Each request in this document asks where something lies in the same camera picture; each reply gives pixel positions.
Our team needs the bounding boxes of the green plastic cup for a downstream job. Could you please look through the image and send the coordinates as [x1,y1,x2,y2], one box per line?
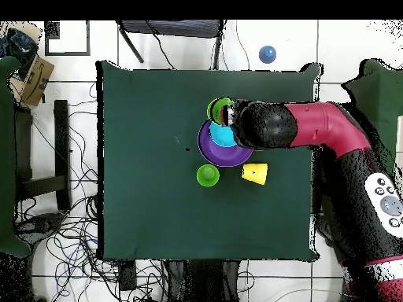
[196,164,220,188]
[206,96,237,127]

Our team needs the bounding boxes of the small cyan bowl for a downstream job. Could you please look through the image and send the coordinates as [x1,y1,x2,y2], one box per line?
[209,120,238,148]

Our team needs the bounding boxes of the purple and green bowl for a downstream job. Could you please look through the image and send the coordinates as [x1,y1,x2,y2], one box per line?
[197,120,254,168]

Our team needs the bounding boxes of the yellow plastic cup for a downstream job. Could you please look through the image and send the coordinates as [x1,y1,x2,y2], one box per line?
[241,162,268,186]

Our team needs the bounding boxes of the dark green tablecloth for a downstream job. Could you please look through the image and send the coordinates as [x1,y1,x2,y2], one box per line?
[95,60,322,262]

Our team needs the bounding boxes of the blue cup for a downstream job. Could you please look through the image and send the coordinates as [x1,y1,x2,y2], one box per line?
[258,45,277,64]

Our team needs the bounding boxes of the black chair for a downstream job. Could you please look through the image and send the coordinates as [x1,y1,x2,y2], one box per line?
[116,19,226,71]

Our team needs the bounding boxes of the green cloth covered table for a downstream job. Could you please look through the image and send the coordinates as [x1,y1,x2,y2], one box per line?
[341,58,403,177]
[0,55,32,259]

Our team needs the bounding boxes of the black metal stand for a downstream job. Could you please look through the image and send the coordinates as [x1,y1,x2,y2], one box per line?
[15,99,72,211]

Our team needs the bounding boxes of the white paper sheets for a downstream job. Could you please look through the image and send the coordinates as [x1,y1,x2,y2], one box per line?
[394,115,403,177]

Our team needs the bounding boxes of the black power box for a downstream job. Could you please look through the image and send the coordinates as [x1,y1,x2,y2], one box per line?
[118,260,137,291]

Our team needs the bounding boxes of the cardboard box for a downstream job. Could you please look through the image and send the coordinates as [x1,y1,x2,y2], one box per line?
[10,54,55,107]

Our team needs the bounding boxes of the dark blue bag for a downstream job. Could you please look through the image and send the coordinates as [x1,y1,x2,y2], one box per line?
[0,28,39,65]

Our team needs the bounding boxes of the tangle of floor cables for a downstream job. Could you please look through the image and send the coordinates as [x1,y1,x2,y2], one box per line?
[15,81,168,302]

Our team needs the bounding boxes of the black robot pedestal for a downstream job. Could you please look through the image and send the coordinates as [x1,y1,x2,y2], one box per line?
[163,260,242,302]

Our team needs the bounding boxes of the black square frame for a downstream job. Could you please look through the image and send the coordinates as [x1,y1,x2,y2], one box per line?
[44,20,91,57]

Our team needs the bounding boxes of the grey pedestal foot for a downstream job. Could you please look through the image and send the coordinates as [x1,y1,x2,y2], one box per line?
[15,212,65,245]

